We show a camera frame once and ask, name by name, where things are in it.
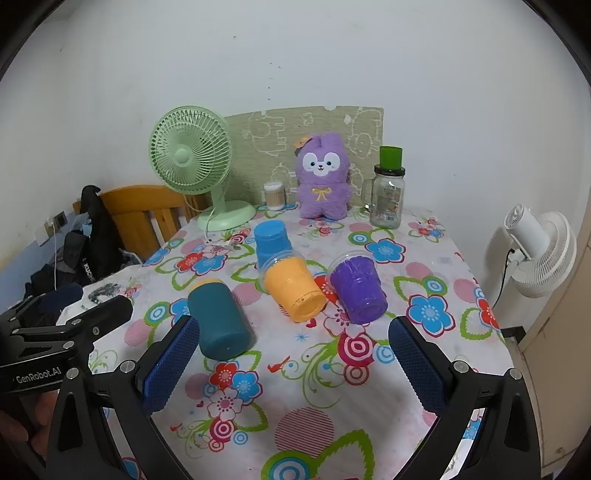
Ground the teal cup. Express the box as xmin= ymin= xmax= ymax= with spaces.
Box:
xmin=187 ymin=278 xmax=257 ymax=361

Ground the wooden chair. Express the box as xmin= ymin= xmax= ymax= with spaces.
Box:
xmin=99 ymin=184 xmax=214 ymax=262

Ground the beige cabinet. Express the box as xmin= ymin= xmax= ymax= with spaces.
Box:
xmin=502 ymin=225 xmax=591 ymax=477

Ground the white printed cloth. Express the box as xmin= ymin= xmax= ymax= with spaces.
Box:
xmin=59 ymin=272 xmax=141 ymax=326

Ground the person's left hand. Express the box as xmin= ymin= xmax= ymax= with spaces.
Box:
xmin=0 ymin=391 xmax=59 ymax=462

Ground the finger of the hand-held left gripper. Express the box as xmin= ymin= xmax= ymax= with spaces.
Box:
xmin=0 ymin=295 xmax=134 ymax=354

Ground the orange cup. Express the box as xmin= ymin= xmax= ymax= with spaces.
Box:
xmin=263 ymin=257 xmax=328 ymax=323

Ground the black fan cable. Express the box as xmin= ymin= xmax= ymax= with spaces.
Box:
xmin=491 ymin=246 xmax=517 ymax=311

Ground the blue cup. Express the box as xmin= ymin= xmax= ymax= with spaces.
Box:
xmin=254 ymin=220 xmax=294 ymax=269

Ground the white standing fan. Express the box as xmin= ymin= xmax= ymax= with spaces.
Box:
xmin=489 ymin=203 xmax=578 ymax=325

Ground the glass jar with green lid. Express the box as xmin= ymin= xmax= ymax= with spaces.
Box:
xmin=361 ymin=145 xmax=407 ymax=228

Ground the clear plastic cup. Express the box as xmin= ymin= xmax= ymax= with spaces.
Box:
xmin=325 ymin=250 xmax=371 ymax=298
xmin=256 ymin=249 xmax=308 ymax=280

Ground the purple cup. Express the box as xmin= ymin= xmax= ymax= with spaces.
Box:
xmin=329 ymin=257 xmax=388 ymax=324

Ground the purple plush toy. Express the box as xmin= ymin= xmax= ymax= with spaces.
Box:
xmin=291 ymin=132 xmax=356 ymax=220

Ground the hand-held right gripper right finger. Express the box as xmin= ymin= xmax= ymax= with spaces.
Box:
xmin=388 ymin=316 xmax=542 ymax=480

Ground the cotton swab jar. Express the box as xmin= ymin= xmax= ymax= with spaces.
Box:
xmin=263 ymin=181 xmax=286 ymax=211

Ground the white fan cable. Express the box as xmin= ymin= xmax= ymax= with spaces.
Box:
xmin=185 ymin=194 xmax=242 ymax=252

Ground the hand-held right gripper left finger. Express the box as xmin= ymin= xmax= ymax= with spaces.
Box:
xmin=46 ymin=315 xmax=201 ymax=480

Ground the wall socket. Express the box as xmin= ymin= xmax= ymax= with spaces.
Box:
xmin=43 ymin=211 xmax=68 ymax=241

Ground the black jacket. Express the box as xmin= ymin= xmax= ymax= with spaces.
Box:
xmin=64 ymin=185 xmax=140 ymax=288

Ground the green desk fan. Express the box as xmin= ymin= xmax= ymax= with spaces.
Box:
xmin=148 ymin=105 xmax=256 ymax=232

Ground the green patterned wall mat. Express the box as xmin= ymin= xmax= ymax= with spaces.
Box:
xmin=229 ymin=106 xmax=385 ymax=207

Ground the floral tablecloth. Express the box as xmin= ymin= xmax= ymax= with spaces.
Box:
xmin=60 ymin=202 xmax=509 ymax=480

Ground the dark clothes pile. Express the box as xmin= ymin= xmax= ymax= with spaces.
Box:
xmin=0 ymin=262 xmax=86 ymax=334

